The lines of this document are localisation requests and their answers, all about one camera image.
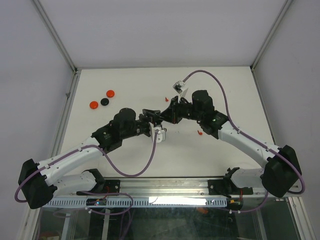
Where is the red case upper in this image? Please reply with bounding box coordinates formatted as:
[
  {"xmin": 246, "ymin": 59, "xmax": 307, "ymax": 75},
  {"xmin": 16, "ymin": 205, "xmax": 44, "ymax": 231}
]
[{"xmin": 106, "ymin": 89, "xmax": 115, "ymax": 98}]

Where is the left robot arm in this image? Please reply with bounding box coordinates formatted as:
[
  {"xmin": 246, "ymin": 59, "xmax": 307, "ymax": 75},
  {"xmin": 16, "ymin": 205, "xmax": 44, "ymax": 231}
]
[{"xmin": 14, "ymin": 108, "xmax": 165, "ymax": 210}]

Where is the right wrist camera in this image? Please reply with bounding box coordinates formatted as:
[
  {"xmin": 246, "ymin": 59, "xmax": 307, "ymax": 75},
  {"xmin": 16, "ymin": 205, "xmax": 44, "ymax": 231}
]
[{"xmin": 172, "ymin": 80, "xmax": 189, "ymax": 102}]

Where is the red case lower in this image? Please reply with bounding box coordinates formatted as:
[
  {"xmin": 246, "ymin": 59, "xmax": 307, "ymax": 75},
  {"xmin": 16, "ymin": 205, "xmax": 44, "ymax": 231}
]
[{"xmin": 89, "ymin": 101, "xmax": 99, "ymax": 110}]

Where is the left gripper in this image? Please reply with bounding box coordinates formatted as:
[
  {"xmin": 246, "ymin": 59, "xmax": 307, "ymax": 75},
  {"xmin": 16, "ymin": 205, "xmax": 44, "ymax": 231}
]
[{"xmin": 121, "ymin": 110, "xmax": 161, "ymax": 140}]

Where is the red case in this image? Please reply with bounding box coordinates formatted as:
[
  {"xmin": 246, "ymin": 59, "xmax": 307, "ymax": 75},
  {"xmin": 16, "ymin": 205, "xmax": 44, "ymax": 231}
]
[
  {"xmin": 89, "ymin": 101, "xmax": 99, "ymax": 110},
  {"xmin": 106, "ymin": 89, "xmax": 115, "ymax": 98}
]

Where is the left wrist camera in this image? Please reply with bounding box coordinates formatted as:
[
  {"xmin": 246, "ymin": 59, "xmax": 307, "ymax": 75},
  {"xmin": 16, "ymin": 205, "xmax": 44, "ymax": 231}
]
[{"xmin": 149, "ymin": 122, "xmax": 167, "ymax": 143}]

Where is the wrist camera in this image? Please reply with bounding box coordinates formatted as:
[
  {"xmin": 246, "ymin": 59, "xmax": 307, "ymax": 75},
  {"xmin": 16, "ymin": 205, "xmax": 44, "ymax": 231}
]
[
  {"xmin": 149, "ymin": 122, "xmax": 167, "ymax": 143},
  {"xmin": 172, "ymin": 80, "xmax": 189, "ymax": 102}
]

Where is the aluminium mounting rail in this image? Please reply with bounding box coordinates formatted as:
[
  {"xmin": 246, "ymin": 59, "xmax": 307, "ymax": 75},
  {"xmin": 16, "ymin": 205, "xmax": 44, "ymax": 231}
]
[{"xmin": 53, "ymin": 175, "xmax": 265, "ymax": 198}]

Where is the black case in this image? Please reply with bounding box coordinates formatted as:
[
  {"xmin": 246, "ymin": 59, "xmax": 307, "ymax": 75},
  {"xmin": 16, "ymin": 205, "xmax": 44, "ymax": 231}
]
[
  {"xmin": 100, "ymin": 98, "xmax": 110, "ymax": 106},
  {"xmin": 155, "ymin": 116, "xmax": 163, "ymax": 125}
]

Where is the slotted cable duct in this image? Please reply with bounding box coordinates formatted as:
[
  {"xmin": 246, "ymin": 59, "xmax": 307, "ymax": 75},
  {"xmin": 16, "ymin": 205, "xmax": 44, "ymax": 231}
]
[{"xmin": 45, "ymin": 196, "xmax": 227, "ymax": 209}]

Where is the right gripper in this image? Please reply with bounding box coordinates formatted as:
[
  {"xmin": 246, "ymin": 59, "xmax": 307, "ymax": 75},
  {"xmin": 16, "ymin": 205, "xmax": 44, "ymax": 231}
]
[{"xmin": 158, "ymin": 95, "xmax": 203, "ymax": 125}]

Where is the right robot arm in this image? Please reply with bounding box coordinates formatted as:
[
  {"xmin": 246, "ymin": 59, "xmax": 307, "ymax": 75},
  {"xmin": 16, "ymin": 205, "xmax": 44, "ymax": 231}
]
[{"xmin": 160, "ymin": 90, "xmax": 302, "ymax": 198}]

